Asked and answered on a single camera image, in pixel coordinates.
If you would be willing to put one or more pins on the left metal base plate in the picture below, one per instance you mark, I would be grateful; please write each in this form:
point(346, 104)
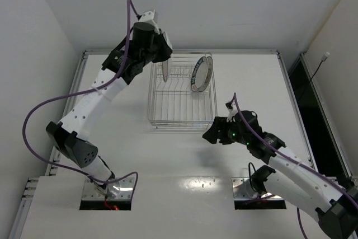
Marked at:
point(119, 191)

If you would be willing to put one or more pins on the aluminium table frame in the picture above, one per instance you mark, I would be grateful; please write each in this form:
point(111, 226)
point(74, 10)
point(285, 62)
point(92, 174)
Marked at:
point(184, 188)

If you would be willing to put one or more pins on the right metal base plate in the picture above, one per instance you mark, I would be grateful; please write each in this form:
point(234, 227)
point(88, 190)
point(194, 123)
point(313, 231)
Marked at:
point(242, 191)

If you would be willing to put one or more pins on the orange sunburst plate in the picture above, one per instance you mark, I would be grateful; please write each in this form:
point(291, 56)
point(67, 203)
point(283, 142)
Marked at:
point(167, 65)

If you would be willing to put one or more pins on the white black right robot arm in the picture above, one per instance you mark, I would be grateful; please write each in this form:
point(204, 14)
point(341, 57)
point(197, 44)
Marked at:
point(283, 174)

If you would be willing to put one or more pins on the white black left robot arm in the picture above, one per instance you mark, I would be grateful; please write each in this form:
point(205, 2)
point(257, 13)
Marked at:
point(71, 134)

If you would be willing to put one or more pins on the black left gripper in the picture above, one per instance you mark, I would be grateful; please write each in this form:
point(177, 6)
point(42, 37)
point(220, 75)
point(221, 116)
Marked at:
point(163, 50)

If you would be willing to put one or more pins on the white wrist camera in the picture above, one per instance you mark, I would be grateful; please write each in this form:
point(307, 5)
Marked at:
point(150, 17)
point(230, 111)

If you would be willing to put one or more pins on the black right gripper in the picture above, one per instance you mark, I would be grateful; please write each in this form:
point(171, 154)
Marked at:
point(218, 130)

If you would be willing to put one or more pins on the steel wire dish rack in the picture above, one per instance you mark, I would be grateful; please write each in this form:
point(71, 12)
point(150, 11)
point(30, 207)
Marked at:
point(172, 106)

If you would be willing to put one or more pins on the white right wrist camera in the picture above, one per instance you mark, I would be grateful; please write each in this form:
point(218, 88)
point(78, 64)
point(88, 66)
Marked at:
point(230, 111)

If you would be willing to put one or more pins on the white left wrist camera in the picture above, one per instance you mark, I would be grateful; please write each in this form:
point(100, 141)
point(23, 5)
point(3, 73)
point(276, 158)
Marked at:
point(150, 17)

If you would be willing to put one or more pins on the dark green rimmed plate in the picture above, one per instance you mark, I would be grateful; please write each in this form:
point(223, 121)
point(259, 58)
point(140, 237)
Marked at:
point(199, 75)

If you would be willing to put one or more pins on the metal base plate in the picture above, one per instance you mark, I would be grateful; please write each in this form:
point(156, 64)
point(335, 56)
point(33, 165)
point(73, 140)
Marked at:
point(119, 191)
point(242, 191)

